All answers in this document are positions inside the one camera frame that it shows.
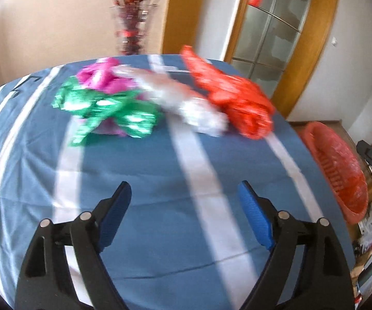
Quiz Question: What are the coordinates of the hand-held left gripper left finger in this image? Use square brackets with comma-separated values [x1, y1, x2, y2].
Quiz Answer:
[14, 181, 132, 310]

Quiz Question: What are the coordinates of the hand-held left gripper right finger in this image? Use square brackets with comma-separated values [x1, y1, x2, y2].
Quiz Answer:
[238, 180, 356, 310]

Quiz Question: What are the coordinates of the plastic lattice waste basket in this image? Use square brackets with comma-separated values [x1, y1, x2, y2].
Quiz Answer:
[304, 121, 369, 226]

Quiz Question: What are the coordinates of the green plastic bag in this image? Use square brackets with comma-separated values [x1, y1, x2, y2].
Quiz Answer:
[51, 77, 162, 148]

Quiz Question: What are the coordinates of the large red plastic bag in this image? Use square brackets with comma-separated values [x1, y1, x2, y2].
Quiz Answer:
[180, 45, 275, 140]

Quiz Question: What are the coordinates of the white plastic bag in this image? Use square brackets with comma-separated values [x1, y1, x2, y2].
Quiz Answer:
[113, 66, 230, 138]

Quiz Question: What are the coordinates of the pink plastic bag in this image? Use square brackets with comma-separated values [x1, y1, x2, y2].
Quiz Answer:
[76, 57, 139, 136]

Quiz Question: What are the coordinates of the blue white striped tablecloth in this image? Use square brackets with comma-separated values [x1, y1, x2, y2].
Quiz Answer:
[0, 53, 356, 310]

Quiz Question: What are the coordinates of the frosted glass wooden door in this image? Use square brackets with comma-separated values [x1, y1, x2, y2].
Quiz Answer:
[223, 0, 342, 120]

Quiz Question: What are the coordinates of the clear glass vase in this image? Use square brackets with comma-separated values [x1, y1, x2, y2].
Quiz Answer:
[110, 4, 156, 55]

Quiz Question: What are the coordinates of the wooden door frame trim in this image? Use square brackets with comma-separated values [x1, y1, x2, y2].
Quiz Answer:
[162, 0, 203, 55]

